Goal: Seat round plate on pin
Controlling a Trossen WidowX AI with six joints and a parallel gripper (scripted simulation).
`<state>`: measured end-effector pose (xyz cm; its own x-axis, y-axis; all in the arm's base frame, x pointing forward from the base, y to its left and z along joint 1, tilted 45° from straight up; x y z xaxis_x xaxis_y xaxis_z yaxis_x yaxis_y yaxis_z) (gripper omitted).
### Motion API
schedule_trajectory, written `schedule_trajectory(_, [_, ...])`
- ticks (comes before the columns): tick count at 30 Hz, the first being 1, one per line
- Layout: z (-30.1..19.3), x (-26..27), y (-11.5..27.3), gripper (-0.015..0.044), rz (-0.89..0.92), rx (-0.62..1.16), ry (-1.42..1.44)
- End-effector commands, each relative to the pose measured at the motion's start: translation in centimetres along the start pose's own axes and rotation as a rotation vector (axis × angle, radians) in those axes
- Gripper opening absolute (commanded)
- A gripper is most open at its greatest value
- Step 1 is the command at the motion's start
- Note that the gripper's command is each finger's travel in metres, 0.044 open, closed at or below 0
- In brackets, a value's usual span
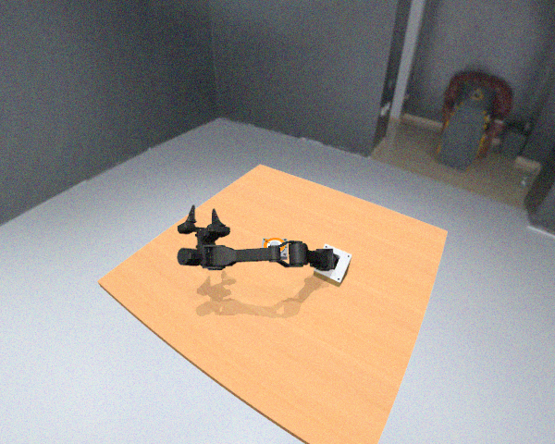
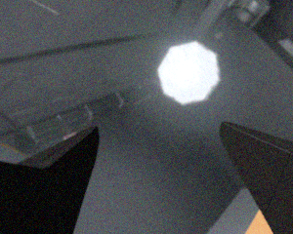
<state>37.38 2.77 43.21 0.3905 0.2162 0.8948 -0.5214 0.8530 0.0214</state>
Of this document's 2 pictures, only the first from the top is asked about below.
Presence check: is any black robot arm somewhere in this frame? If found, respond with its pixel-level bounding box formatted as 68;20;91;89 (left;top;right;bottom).
177;224;339;271

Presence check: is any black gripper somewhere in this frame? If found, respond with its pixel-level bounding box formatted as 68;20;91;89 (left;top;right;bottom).
178;204;230;249

